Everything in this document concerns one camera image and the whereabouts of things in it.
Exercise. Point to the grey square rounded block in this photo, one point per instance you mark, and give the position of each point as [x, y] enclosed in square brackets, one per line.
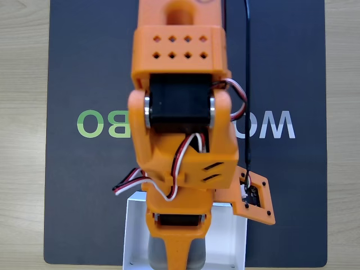
[157, 253]

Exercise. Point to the white open cardboard box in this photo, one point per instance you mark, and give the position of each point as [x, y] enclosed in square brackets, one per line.
[135, 225]

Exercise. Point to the dark mat with WOWROBO print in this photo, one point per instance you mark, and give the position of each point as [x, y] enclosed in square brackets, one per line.
[84, 70]

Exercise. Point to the orange-framed wrist camera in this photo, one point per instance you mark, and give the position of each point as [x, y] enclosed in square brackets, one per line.
[253, 209]

